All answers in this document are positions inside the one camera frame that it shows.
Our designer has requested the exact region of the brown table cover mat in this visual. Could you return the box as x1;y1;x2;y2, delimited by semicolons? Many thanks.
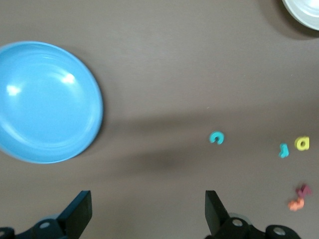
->
0;0;319;239

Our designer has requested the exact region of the dark red letter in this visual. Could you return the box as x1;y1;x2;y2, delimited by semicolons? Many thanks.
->
295;183;313;199

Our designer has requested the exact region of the orange letter t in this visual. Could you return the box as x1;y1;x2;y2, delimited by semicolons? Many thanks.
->
287;196;306;213

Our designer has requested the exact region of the teal letter r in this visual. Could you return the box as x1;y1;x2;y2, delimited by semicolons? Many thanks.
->
278;142;290;159

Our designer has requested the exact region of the blue plate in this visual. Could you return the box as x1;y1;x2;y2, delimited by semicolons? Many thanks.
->
0;41;104;164

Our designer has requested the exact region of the beige plate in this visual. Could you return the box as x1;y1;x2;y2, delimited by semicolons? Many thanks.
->
281;0;319;31

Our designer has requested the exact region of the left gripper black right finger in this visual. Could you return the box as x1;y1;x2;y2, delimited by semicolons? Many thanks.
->
204;190;257;239

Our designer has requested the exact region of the yellow letter d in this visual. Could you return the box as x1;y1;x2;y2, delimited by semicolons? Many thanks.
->
294;135;311;151

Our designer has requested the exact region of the teal letter c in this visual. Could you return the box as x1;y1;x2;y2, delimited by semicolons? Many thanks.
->
208;131;225;145

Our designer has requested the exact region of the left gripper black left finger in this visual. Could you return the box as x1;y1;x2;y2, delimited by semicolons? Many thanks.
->
18;190;93;239

